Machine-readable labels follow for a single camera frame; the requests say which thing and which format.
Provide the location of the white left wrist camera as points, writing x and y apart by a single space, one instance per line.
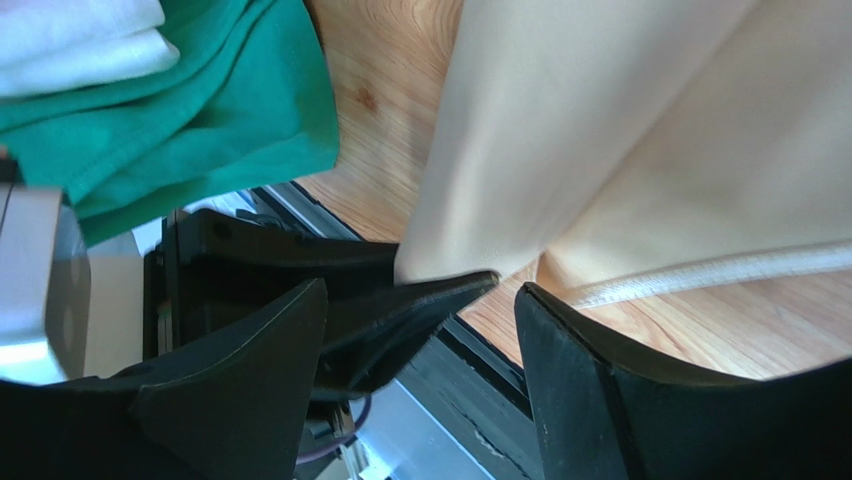
45 287

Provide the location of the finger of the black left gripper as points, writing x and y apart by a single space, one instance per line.
368 340

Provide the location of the white garment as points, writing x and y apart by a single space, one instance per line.
56 46

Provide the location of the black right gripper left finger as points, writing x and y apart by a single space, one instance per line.
230 405

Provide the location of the green garment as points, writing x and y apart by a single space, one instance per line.
249 103

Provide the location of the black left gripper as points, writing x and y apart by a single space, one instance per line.
210 269

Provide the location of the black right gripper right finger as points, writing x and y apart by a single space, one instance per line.
608 407

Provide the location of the beige cloth napkin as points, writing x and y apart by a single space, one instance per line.
635 148

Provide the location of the aluminium frame rail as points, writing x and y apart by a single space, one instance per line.
310 212

